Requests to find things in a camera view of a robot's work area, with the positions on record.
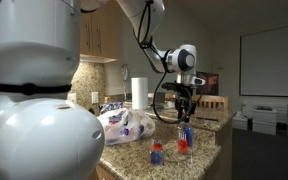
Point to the dark reddish framed picture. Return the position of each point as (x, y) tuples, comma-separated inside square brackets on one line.
[(212, 81)]

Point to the translucent white plastic bag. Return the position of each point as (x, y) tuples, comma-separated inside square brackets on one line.
[(117, 136)]

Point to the white wall outlet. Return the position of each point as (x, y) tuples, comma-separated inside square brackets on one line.
[(94, 97), (72, 97)]

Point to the wrist-mounted camera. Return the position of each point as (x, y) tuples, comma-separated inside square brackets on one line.
[(198, 81)]

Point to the small black object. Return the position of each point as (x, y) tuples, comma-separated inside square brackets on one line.
[(92, 111)]

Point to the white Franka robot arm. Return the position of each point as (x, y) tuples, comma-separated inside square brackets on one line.
[(44, 140)]

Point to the white paper towel roll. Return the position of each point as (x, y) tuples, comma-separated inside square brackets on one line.
[(139, 93)]

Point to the black pen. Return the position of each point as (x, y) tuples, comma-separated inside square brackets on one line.
[(208, 118)]

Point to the dark box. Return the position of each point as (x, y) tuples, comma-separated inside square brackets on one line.
[(161, 98)]

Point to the small white box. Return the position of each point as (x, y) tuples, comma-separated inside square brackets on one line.
[(240, 121)]

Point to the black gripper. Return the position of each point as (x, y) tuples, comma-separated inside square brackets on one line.
[(180, 91)]

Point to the white wall phone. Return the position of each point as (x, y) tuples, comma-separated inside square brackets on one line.
[(125, 71)]

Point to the wooden base cabinet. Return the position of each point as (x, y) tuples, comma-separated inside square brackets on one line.
[(105, 175)]

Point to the shrink-wrapped water bottle pack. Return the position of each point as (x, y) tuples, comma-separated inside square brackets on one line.
[(112, 106)]

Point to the white projection screen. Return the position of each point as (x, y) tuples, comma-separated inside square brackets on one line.
[(274, 60)]

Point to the small yellow bottle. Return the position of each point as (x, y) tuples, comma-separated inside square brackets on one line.
[(107, 99)]

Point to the white storage unit black top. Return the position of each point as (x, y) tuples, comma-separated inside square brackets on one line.
[(264, 121)]

